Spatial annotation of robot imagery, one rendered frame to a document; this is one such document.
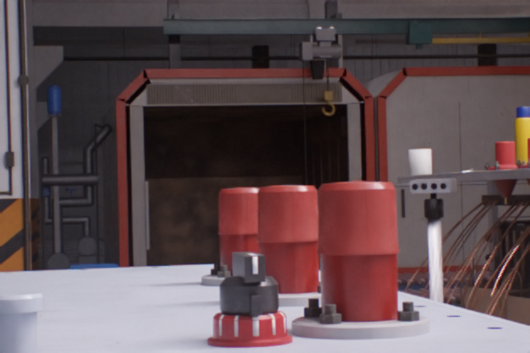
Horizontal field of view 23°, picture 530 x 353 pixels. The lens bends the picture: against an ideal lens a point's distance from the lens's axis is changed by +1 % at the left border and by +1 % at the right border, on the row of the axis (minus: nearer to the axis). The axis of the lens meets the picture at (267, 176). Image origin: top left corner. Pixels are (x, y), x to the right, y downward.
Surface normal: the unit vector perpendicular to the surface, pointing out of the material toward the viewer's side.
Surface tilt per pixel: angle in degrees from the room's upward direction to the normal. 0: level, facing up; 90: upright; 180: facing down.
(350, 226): 89
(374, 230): 89
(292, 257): 91
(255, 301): 90
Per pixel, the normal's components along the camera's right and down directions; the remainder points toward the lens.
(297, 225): 0.32, -0.04
